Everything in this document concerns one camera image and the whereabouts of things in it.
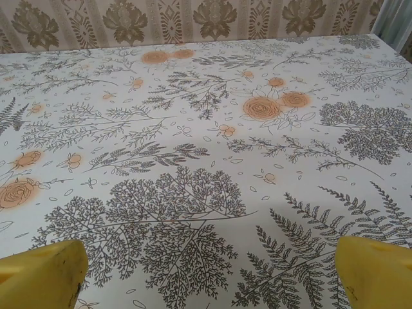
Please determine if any floral tablecloth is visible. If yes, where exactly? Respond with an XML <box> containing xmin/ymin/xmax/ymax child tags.
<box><xmin>0</xmin><ymin>33</ymin><xmax>412</xmax><ymax>309</ymax></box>

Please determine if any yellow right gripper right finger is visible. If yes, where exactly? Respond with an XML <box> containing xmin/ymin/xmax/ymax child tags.
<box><xmin>334</xmin><ymin>235</ymin><xmax>412</xmax><ymax>309</ymax></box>

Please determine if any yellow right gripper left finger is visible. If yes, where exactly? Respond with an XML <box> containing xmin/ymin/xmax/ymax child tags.
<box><xmin>0</xmin><ymin>238</ymin><xmax>88</xmax><ymax>309</ymax></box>

